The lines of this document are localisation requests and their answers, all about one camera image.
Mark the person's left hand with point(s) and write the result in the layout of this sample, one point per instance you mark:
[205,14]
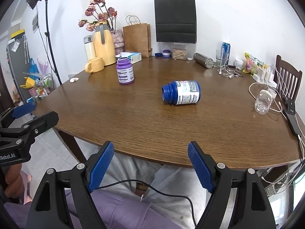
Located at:
[18,183]

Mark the wire storage rack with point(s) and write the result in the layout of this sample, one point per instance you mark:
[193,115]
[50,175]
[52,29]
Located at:
[38,87]

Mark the black power adapter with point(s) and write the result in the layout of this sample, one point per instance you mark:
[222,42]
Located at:
[290,115]

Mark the blue soda can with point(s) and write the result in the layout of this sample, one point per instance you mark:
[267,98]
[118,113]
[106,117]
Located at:
[226,47]

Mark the clear container of nuts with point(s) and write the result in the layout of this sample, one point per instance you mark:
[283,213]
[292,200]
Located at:
[179,54]

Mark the yellow mug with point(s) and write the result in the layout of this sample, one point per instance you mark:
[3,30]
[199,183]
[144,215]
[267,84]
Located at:
[94,65]

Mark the white earphones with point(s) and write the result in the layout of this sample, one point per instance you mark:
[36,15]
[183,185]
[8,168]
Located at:
[227,72]

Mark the crumpled white tissue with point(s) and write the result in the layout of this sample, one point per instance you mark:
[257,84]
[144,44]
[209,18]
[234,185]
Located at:
[74,79]

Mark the dark wooden chair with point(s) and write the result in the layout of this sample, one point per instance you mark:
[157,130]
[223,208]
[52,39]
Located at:
[288,76]

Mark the purple pill bottle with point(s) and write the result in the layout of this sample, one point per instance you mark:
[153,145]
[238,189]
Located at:
[124,71]

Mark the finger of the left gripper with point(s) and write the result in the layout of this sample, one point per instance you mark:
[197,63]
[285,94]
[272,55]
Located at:
[22,110]
[41,124]

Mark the clear drinking glass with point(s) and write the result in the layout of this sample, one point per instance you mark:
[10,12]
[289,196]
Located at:
[220,58]

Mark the white power strip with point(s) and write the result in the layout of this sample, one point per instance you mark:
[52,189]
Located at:
[264,75]

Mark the steel tumbler lying down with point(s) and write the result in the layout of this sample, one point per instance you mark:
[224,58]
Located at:
[203,60]

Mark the brown paper bag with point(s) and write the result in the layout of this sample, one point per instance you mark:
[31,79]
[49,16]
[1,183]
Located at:
[137,36]

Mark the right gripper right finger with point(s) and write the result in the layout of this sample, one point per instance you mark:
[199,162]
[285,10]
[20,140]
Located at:
[251,209]

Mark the white jar purple lid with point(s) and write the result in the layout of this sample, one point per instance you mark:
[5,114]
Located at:
[166,53]

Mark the pink floral vase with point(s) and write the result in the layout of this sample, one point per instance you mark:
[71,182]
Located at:
[118,40]

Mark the black light stand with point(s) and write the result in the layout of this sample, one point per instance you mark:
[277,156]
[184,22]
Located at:
[32,4]

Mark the colourful snack bag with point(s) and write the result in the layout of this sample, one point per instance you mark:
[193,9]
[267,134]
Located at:
[252,64]

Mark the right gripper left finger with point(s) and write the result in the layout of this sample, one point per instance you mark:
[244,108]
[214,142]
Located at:
[49,208]

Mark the blue white pill bottle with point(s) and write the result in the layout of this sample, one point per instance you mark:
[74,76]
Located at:
[181,92]

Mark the dried pink flower bouquet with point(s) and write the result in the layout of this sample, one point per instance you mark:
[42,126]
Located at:
[100,13]

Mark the yellow thermos jug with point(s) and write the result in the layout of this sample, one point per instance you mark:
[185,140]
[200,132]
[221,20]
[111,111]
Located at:
[104,44]

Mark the small white jar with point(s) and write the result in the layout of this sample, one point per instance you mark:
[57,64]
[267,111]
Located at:
[238,64]

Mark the black paper bag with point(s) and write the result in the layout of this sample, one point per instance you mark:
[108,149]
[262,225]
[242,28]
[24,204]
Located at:
[176,21]

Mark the white thermos bottle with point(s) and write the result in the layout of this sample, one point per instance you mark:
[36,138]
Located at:
[89,47]

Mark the blue tissue box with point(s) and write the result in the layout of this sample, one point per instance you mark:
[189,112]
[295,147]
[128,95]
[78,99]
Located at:
[133,56]

